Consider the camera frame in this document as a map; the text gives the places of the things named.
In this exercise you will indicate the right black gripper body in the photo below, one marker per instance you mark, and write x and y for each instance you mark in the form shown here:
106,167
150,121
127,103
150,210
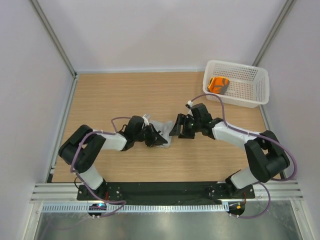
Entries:
191,126

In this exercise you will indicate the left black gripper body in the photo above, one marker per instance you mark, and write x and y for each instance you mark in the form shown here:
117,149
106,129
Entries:
143,136

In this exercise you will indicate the grey cloth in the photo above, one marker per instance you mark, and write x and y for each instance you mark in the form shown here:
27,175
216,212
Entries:
165,129

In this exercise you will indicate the orange grey giraffe towel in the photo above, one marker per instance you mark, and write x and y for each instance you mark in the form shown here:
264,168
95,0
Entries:
218,85

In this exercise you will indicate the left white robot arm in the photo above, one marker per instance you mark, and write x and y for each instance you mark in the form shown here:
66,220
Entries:
84,145

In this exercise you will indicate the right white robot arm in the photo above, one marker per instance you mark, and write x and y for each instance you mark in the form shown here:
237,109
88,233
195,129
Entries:
265,157

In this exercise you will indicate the white perforated plastic basket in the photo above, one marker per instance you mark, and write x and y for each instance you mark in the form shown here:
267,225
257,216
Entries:
249,86

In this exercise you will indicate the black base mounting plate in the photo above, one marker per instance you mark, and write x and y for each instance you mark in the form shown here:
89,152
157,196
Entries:
171,193

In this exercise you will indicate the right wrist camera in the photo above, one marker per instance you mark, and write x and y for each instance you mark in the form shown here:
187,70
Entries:
190,111

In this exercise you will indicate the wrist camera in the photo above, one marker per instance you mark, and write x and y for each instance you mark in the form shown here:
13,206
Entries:
190,111
146,119

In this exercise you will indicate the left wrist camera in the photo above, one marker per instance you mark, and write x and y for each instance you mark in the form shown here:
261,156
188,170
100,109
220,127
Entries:
146,119

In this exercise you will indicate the aluminium rail front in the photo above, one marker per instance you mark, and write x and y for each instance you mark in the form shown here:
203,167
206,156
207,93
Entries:
67,192

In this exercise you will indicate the left aluminium frame post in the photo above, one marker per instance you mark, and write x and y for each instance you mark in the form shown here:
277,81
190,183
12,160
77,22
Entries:
52,35

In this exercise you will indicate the aluminium frame post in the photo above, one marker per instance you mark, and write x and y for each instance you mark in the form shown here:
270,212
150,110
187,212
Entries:
52,35
279,21

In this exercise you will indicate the white slotted cable duct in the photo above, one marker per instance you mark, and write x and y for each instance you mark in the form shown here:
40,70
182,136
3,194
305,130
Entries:
100,208

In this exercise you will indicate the right aluminium frame post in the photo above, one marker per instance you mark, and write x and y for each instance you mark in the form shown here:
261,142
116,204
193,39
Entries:
279,21

